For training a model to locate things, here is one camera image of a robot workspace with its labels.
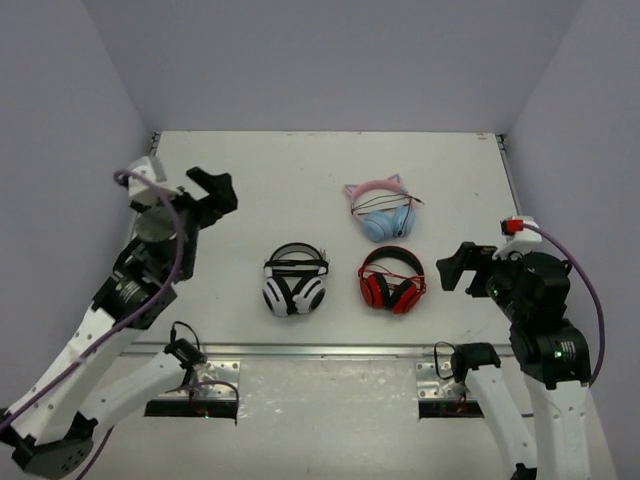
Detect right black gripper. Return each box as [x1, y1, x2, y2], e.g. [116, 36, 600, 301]
[436, 241, 527, 323]

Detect pink blue cat-ear headphones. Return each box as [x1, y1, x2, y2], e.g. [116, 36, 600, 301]
[344, 174, 420, 243]

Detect thin black headphone cable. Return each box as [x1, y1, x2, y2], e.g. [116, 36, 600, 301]
[349, 195, 429, 237]

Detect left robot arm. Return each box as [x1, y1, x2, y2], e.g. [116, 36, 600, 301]
[1, 167, 238, 479]

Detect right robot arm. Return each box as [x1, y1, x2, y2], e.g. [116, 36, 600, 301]
[436, 242, 592, 479]

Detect red black headphones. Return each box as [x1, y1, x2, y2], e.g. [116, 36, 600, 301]
[357, 246, 427, 315]

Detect white black headphones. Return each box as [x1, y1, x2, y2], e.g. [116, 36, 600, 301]
[262, 242, 329, 317]

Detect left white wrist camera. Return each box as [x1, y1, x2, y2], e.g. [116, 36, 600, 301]
[126, 155, 179, 206]

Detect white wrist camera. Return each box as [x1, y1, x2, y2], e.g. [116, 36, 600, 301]
[126, 155, 179, 206]
[493, 216, 542, 260]

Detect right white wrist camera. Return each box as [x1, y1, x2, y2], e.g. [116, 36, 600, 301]
[493, 216, 542, 260]

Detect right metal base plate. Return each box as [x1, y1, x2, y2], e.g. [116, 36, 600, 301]
[415, 358, 476, 402]

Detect metal base plate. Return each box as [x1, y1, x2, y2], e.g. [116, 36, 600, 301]
[174, 361, 239, 401]
[415, 358, 476, 402]

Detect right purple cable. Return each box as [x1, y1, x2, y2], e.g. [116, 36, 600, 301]
[522, 224, 607, 419]

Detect purple cable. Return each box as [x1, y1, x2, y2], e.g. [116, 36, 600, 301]
[522, 224, 607, 419]
[0, 169, 241, 480]

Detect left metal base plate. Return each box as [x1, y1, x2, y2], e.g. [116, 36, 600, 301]
[174, 361, 239, 401]

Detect aluminium table edge rail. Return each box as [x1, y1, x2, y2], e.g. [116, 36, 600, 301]
[119, 341, 516, 359]

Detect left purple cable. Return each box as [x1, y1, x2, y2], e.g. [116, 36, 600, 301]
[0, 169, 241, 480]

